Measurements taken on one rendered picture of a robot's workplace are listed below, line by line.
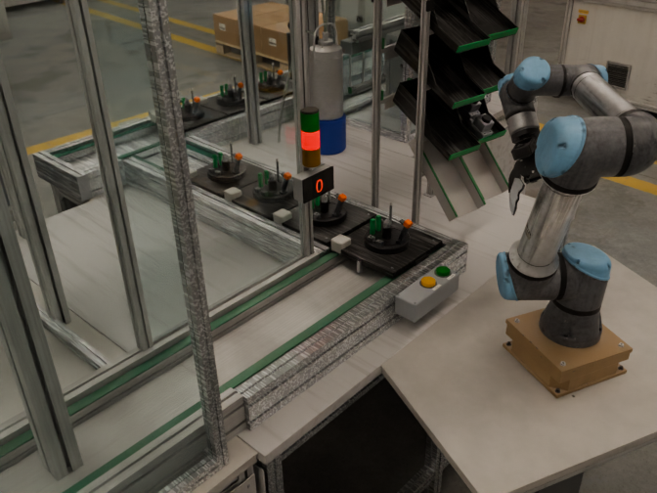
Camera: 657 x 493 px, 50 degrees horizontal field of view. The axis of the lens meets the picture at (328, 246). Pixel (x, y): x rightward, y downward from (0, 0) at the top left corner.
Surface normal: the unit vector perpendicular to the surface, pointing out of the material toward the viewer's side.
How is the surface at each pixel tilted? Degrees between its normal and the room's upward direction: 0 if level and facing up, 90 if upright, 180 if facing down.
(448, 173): 45
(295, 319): 0
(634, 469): 0
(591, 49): 90
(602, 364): 90
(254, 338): 0
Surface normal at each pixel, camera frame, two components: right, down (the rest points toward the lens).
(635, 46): -0.73, 0.36
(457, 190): 0.41, -0.33
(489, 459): -0.02, -0.86
